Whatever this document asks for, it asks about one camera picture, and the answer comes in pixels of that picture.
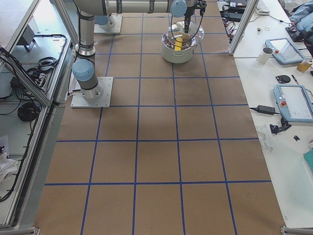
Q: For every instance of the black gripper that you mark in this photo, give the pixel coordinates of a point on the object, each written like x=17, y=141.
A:
x=187, y=15

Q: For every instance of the clear glass pot lid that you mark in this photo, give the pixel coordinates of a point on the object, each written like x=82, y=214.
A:
x=191, y=39

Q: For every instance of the yellow corn cob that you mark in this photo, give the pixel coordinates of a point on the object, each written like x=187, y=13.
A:
x=178, y=44

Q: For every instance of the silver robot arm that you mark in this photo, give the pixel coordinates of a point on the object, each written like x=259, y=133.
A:
x=84, y=68

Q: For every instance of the white electric cooking pot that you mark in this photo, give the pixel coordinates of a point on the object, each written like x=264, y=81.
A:
x=172, y=56

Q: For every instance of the white mug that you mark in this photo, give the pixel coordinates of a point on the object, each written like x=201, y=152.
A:
x=265, y=54

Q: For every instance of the far blue teach pendant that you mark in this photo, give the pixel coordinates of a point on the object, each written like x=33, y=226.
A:
x=287, y=53

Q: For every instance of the blue teach pendant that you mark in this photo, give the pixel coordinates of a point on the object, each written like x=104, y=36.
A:
x=287, y=53
x=293, y=103

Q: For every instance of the black round disc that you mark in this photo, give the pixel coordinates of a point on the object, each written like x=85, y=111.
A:
x=283, y=79

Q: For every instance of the black power adapter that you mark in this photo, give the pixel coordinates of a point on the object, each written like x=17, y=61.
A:
x=266, y=110

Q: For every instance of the yellow drink can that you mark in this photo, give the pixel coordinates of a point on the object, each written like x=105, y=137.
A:
x=305, y=64

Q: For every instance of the near blue teach pendant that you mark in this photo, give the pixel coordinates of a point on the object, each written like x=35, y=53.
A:
x=293, y=103

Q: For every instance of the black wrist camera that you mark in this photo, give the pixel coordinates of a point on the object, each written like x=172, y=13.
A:
x=201, y=5

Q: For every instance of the aluminium frame post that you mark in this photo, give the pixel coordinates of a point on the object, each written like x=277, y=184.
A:
x=251, y=5

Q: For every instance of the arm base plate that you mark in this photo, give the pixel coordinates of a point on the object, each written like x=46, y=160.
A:
x=98, y=97
x=108, y=24

